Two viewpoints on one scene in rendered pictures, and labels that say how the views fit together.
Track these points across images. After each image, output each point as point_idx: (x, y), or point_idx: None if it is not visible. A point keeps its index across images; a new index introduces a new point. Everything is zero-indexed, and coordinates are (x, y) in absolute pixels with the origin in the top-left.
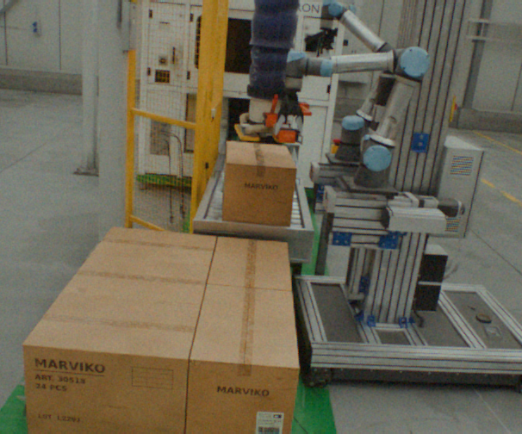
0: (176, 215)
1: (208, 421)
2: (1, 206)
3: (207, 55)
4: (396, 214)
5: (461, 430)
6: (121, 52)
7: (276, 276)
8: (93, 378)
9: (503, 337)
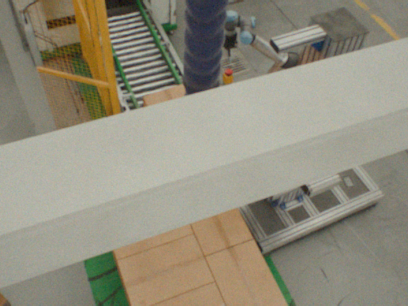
0: (74, 100)
1: None
2: None
3: (109, 39)
4: (313, 188)
5: (344, 255)
6: (34, 65)
7: (237, 226)
8: None
9: (354, 182)
